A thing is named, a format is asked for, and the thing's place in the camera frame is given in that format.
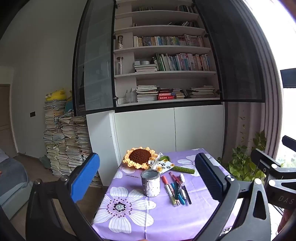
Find clear acrylic holder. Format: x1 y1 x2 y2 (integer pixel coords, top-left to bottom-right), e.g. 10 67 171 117
125 89 137 104

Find grey fabric pen holder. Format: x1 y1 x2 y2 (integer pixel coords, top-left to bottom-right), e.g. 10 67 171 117
141 170 161 197

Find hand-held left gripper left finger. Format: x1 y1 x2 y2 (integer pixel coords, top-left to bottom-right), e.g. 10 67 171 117
25 152 109 241

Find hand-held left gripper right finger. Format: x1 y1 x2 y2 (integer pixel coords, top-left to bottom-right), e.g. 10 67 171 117
195 153 271 241

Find wide stack of booklets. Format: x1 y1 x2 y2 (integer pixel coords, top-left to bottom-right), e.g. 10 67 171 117
187 86 216 99

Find long row of upright books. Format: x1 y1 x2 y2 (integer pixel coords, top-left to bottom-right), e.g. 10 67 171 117
133 34 204 48

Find brown room door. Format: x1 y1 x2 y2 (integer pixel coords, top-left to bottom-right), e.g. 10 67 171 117
0 85 18 158

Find white sunflower print card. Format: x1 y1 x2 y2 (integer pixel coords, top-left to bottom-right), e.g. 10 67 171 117
157 161 176 174

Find small stack of mixed books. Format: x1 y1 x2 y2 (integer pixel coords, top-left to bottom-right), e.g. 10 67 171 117
171 88 186 99

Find black flat panel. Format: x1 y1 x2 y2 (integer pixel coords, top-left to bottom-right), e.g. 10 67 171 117
280 68 296 88

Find grey bed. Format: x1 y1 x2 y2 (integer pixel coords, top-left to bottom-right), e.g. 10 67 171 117
0 148 31 218

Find purple floral tablecloth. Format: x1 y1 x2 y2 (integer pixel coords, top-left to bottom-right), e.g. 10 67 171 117
91 148 234 240

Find leaning dark books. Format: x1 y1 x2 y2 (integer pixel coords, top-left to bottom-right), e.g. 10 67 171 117
168 21 200 28

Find dark-framed glass cabinet door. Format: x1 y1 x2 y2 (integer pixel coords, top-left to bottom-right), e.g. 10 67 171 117
72 0 116 116
193 0 265 103

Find tall stacks of papers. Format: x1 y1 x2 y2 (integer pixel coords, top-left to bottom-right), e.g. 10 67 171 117
43 100 102 188

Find yellow plush toy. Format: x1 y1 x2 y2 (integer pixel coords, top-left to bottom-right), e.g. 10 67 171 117
45 88 73 102

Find dark books row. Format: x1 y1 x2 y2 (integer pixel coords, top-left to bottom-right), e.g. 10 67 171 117
177 5 196 13

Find green potted plant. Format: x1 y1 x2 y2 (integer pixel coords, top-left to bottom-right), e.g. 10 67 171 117
217 116 267 183

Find stack of white magazines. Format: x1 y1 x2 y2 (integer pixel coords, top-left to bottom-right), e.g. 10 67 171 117
136 85 159 103

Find low stack of white books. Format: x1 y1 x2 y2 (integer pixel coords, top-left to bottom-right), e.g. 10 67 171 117
134 64 158 72

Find pale green pen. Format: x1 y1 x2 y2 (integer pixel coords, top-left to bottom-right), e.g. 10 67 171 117
165 185 177 206

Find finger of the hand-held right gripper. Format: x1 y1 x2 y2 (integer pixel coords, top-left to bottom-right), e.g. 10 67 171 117
282 136 296 151
251 149 296 180

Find person's right hand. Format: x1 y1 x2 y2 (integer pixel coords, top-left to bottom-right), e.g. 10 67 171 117
279 210 296 232

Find row of green and pastel books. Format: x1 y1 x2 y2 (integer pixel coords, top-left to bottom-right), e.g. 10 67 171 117
153 53 211 71

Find crochet sunflower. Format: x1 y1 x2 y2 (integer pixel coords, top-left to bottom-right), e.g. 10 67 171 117
122 147 196 176

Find white bookcase cabinet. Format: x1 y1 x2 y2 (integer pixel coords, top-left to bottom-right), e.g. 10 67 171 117
73 0 265 187

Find black gel pen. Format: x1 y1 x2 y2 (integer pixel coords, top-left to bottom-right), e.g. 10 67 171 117
173 182 182 202

